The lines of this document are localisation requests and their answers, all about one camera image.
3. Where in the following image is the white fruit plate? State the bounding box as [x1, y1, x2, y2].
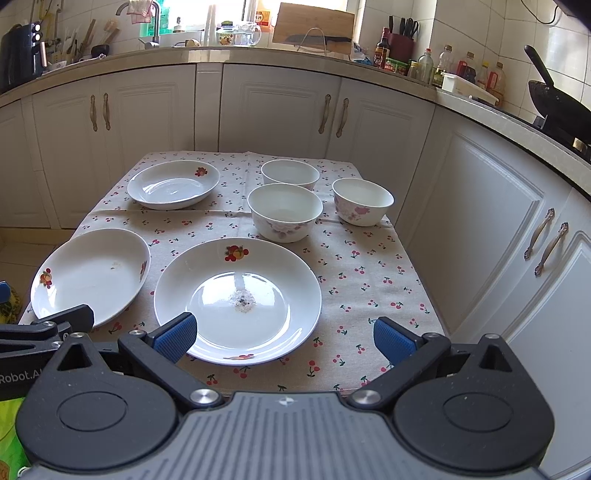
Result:
[127, 160, 221, 211]
[30, 229, 151, 326]

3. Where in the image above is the white plate with food stain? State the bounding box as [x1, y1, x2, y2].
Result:
[153, 238, 322, 366]

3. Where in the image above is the white pink floral bowl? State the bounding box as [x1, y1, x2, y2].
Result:
[332, 178, 394, 227]

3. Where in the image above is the chrome kitchen faucet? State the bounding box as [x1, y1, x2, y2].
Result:
[115, 0, 160, 49]

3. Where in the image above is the green cardboard box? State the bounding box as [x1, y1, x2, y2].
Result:
[0, 398, 29, 480]

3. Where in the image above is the cherry print tablecloth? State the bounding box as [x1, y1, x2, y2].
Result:
[78, 151, 442, 394]

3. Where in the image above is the white plastic tray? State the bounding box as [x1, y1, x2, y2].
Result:
[442, 73, 498, 106]

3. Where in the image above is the clear oil bottle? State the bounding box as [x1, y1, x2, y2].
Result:
[417, 48, 434, 85]

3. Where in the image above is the black wok on stove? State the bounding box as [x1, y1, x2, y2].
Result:
[524, 45, 591, 145]

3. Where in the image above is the dark soy sauce bottle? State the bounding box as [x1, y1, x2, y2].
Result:
[374, 27, 391, 69]

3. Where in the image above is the red knife block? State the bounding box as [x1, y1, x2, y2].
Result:
[389, 17, 419, 63]

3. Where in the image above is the wooden cutting board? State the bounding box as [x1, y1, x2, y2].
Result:
[273, 2, 356, 55]

